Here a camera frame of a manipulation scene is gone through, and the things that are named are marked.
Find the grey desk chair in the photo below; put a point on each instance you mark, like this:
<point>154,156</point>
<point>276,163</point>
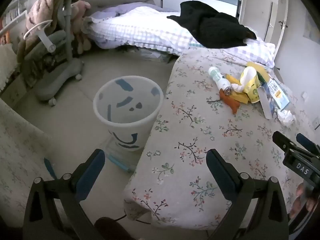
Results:
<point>62,76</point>

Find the clear storage bag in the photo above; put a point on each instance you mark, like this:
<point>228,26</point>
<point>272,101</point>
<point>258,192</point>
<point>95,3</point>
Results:
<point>155,55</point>

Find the floral cloth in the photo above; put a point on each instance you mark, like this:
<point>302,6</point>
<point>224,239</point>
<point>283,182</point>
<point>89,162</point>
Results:
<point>15,160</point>

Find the white plastic bottle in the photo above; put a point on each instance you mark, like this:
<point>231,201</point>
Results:
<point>218,77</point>

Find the orange wrapper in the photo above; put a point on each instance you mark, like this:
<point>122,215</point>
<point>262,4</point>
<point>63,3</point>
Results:
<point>231,103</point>

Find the cream knitted cloth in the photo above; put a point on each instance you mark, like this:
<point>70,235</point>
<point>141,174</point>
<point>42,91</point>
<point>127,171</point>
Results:
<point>7,65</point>

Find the pink plush rabbit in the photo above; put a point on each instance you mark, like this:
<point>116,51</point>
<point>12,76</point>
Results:
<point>81,25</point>

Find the blue pen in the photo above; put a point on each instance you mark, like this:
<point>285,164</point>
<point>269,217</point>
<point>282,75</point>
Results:
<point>121,164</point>

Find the floral tablecloth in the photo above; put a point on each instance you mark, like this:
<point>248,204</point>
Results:
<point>200,132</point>

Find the person's right hand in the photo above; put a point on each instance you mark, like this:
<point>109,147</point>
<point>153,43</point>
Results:
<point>301,203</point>

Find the lavender pillow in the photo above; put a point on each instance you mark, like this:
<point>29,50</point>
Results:
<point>125,8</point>

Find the plaid quilt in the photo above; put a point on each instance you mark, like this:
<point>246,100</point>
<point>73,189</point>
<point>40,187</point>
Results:
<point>150,31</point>

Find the white bookshelf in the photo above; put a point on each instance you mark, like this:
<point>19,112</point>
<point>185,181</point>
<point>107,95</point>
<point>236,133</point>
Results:
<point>11,15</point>

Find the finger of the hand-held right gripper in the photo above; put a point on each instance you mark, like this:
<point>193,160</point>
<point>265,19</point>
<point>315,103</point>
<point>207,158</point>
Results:
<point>282,141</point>
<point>307,141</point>

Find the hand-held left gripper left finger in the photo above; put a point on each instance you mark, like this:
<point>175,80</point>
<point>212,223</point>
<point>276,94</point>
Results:
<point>90,172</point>

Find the white plastic strip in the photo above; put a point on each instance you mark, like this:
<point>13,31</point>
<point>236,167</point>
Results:
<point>265,102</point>

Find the blue white box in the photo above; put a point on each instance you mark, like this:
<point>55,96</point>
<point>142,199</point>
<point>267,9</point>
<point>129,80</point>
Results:
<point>277,92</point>

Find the dark brown shoe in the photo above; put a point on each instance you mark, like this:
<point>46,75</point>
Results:
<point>112,230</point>

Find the white bin with blue marks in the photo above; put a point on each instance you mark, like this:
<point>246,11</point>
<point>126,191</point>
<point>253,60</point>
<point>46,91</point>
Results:
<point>125,136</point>

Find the yellow green sponge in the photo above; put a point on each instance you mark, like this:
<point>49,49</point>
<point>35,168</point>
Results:
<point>261,70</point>

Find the yellow wrapper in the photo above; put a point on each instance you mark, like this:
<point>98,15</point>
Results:
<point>238,97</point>

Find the white door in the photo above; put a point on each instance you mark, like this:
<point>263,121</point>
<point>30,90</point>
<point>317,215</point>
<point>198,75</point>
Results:
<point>260,10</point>

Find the crumpled white tissue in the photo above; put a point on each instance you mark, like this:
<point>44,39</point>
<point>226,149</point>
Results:
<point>286,117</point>

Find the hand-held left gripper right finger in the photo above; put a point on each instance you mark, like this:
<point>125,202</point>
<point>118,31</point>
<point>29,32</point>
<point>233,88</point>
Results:
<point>220,173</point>

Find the black garment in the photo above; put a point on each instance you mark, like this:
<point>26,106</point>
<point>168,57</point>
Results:
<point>215,27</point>

